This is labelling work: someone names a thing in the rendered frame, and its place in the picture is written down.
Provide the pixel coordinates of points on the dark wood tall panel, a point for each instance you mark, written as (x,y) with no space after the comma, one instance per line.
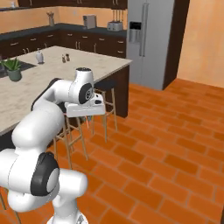
(175,43)

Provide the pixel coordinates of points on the tools in grey pot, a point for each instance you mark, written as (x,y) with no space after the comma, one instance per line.
(51,19)

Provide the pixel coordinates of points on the silver box appliance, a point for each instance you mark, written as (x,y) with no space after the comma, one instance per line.
(89,22)

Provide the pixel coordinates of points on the dark wood base cupboards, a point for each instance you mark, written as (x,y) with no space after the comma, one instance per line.
(87,42)

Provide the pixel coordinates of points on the silver double-door fridge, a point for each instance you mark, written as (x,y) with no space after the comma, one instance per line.
(148,43)

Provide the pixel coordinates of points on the small pale jar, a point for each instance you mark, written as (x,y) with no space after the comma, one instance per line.
(13,4)

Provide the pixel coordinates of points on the silver toaster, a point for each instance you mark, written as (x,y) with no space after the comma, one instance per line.
(115,26)

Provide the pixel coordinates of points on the dark wood wall cupboards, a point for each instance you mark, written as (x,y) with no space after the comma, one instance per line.
(73,3)

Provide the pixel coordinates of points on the dark pepper shaker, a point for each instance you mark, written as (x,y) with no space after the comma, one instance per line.
(64,59)
(68,57)

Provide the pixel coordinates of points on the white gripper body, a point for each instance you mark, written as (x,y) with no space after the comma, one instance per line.
(84,110)

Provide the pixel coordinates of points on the green plant in grey pot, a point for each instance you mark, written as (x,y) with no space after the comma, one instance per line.
(13,70)

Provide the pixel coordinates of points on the hanging tools on rail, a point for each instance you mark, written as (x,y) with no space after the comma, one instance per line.
(117,15)

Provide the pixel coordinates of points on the dark wall shelf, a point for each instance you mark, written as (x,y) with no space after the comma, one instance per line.
(8,8)

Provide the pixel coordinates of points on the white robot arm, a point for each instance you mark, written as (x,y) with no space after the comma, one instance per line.
(35,128)

